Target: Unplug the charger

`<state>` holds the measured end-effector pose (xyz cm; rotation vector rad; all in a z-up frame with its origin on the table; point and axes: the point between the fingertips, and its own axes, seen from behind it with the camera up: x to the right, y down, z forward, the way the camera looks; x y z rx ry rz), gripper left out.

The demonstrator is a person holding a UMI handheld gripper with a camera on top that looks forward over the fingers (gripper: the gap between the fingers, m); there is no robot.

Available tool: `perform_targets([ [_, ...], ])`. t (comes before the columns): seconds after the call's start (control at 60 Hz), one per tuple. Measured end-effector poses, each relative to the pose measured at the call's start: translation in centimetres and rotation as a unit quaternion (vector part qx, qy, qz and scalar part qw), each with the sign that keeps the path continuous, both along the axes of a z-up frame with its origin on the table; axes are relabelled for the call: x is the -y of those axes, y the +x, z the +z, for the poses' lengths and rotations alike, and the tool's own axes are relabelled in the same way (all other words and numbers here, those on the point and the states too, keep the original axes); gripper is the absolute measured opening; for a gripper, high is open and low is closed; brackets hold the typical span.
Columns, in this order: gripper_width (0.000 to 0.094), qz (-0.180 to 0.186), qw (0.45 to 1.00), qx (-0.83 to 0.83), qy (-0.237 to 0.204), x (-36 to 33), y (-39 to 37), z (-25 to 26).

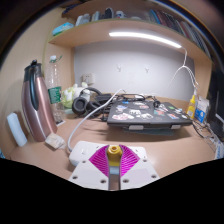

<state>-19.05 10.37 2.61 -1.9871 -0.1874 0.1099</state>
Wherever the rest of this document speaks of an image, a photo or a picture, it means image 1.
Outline black headphones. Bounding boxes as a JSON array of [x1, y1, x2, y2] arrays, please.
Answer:
[[71, 87, 104, 118]]

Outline black computer monitor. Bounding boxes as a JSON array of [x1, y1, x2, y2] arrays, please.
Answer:
[[206, 69, 224, 141]]

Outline clear plastic water bottle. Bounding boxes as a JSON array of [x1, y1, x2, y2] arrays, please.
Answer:
[[44, 54, 66, 124]]

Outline clear pump bottle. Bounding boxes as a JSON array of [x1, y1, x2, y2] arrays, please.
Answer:
[[191, 87, 199, 100]]

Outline white power strip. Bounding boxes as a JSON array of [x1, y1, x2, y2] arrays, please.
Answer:
[[68, 140, 148, 168]]

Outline wooden shelf with books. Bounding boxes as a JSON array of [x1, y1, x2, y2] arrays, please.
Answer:
[[48, 0, 214, 63]]

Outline crumpled small packet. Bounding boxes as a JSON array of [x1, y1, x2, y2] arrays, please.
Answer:
[[44, 132, 67, 150]]

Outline blue and white box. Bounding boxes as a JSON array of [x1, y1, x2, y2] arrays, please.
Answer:
[[194, 96, 210, 124]]

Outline green and white plush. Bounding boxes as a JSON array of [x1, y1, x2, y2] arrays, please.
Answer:
[[61, 83, 89, 109]]

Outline tangled desk cables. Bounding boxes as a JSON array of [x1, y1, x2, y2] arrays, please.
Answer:
[[191, 119, 222, 153]]

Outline black laptop with stickers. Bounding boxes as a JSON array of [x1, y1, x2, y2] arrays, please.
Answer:
[[106, 99, 194, 129]]

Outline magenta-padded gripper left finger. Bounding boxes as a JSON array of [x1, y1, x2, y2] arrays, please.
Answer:
[[68, 144, 112, 192]]

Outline black tangled cable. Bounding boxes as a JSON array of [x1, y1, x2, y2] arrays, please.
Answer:
[[99, 93, 162, 111]]

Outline yellow glue bottle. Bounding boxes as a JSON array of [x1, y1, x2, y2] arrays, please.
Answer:
[[186, 94, 198, 120]]

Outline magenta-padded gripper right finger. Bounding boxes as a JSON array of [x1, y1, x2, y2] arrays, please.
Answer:
[[118, 144, 160, 192]]

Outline white hanging cable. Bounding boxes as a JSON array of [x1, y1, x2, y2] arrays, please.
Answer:
[[162, 46, 200, 98]]

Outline white light bar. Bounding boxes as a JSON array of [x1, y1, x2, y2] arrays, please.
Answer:
[[108, 31, 183, 49]]

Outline white cylindrical roll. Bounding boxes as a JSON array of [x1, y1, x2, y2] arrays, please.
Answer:
[[6, 112, 28, 148]]

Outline grey laptop stand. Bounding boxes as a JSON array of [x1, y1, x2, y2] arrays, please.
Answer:
[[121, 124, 183, 136]]

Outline white power strip cable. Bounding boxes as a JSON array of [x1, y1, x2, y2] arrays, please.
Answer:
[[66, 88, 127, 154]]

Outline pink metal thermos jug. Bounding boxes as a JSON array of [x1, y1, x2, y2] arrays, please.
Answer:
[[20, 59, 58, 143]]

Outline white wall socket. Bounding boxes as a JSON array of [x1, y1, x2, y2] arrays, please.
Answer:
[[82, 73, 95, 85]]

